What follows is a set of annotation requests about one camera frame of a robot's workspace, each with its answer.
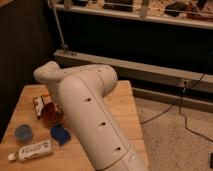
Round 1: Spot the red ceramic bowl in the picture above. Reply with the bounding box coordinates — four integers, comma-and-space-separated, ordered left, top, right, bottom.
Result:
41, 102, 63, 125

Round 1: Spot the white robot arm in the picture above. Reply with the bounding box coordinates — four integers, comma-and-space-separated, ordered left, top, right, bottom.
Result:
33, 61, 149, 171

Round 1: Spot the metal pole stand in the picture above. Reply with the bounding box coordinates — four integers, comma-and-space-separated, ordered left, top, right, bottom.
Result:
49, 0, 69, 54

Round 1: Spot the blue sponge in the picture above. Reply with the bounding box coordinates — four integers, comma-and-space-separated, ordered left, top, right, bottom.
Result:
50, 124, 71, 146

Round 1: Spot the red white snack packet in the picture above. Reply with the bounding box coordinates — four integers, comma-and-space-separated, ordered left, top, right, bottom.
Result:
33, 95, 51, 119

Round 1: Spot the white tube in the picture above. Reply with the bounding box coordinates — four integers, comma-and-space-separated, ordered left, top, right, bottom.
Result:
7, 139, 53, 162

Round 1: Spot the blue plastic cup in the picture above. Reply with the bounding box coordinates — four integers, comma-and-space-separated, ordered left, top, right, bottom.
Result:
14, 124, 33, 142

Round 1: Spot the black cable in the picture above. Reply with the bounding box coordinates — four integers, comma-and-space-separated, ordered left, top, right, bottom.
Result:
139, 49, 213, 143

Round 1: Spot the white window ledge rail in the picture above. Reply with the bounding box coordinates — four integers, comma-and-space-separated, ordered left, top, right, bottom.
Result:
48, 0, 213, 30

